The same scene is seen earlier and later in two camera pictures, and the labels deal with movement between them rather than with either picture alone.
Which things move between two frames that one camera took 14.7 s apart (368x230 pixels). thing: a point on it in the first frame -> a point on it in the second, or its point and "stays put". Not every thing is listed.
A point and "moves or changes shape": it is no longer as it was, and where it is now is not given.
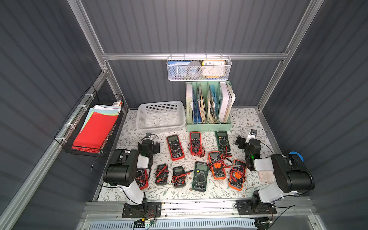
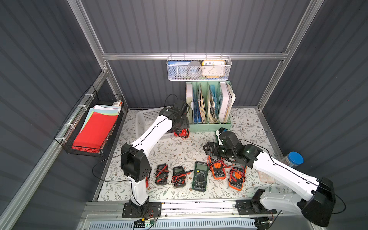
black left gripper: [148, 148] -> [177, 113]
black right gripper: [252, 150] -> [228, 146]
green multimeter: [200, 176] stays put
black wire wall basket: [91, 124] stays put
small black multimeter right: [179, 176] stays put
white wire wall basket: [199, 71] stays put
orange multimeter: [217, 165] stays put
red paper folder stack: [97, 127] stays put
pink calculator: [267, 176] stays put
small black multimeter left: [161, 174] stays put
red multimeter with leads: [195, 145] -> [184, 134]
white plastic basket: [153, 116] moves or changes shape
